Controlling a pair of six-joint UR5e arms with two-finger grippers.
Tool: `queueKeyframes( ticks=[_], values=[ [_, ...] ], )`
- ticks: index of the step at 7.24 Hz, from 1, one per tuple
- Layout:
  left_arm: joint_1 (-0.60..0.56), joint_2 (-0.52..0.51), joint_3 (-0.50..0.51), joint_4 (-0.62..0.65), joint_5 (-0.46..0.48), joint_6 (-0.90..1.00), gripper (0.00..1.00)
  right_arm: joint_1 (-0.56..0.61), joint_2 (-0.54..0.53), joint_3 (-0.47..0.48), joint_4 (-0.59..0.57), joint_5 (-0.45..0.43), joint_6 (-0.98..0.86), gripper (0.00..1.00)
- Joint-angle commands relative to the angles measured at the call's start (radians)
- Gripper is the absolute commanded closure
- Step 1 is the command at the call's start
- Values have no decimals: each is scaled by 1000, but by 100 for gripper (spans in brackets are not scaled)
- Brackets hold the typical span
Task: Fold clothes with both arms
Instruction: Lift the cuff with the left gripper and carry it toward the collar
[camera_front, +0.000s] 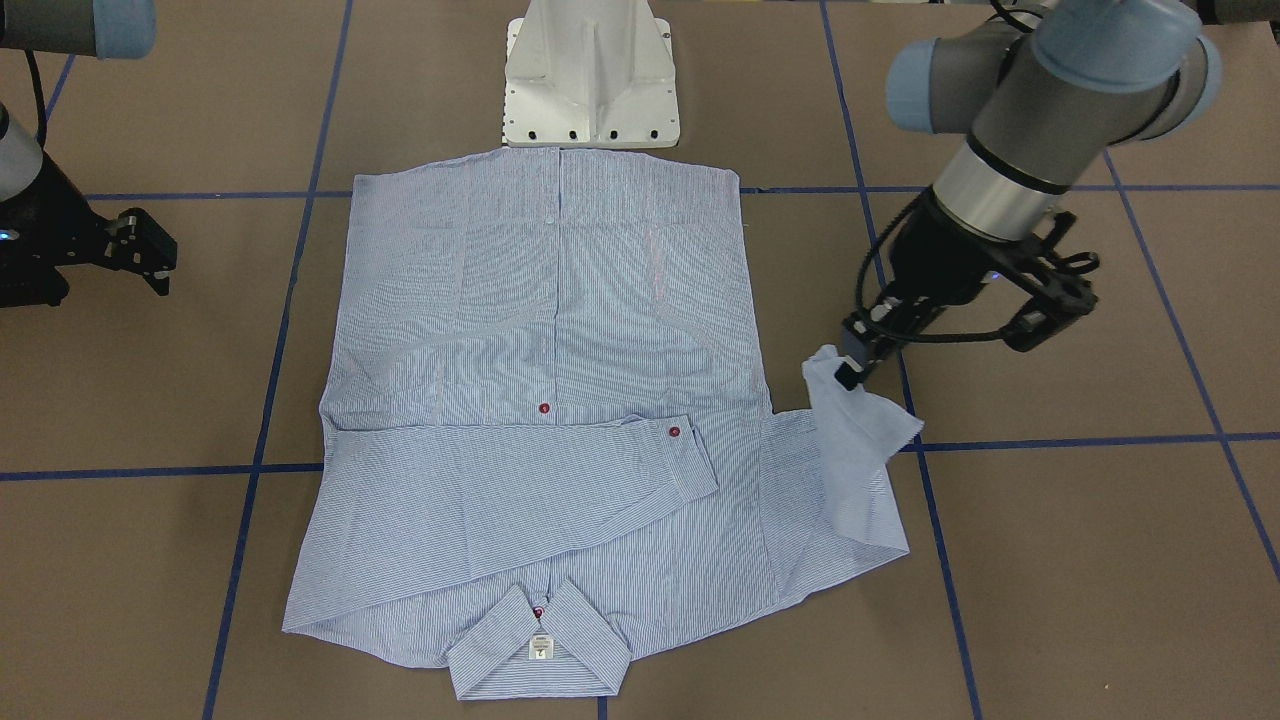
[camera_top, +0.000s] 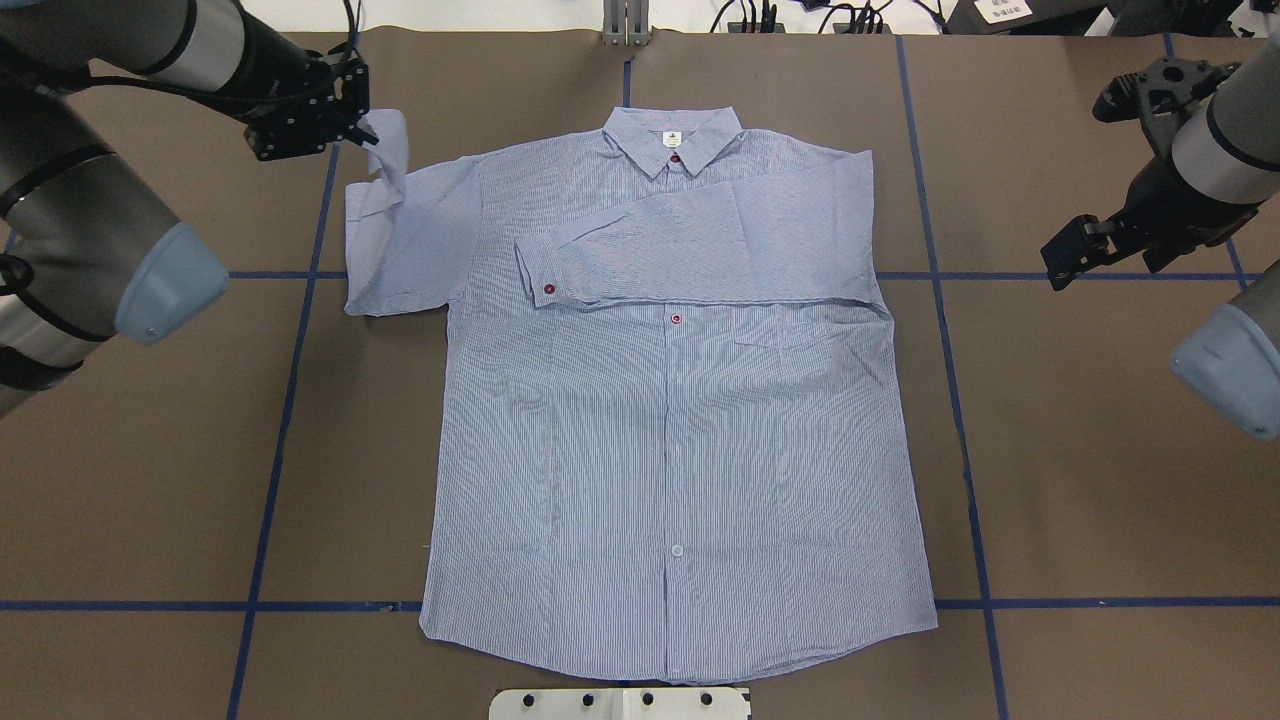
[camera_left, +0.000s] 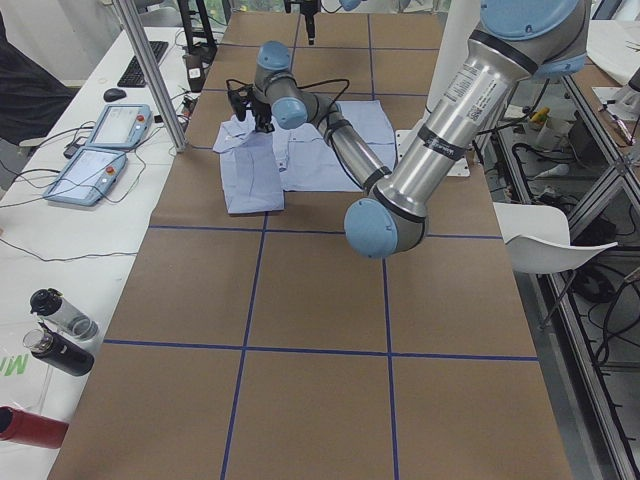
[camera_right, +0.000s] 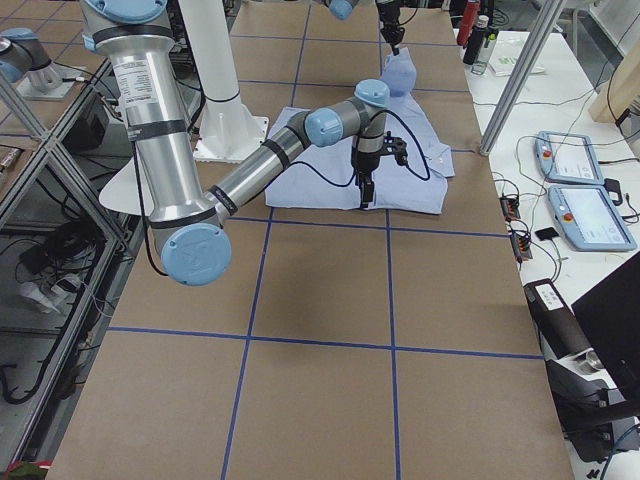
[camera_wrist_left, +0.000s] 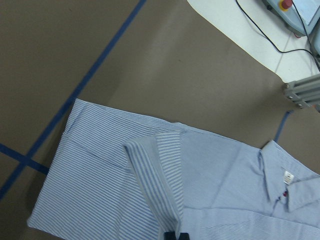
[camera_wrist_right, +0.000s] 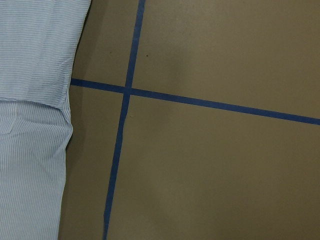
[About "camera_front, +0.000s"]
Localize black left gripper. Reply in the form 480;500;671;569
835;190;1100;392

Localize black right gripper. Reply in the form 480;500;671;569
1;154;178;307

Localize blue striped button-up shirt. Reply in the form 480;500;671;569
282;149;922;701

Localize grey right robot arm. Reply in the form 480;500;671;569
1;1;178;307

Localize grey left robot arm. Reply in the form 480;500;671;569
828;1;1277;391

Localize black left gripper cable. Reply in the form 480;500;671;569
855;190;1041;346

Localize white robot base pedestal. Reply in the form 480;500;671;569
502;1;682;150

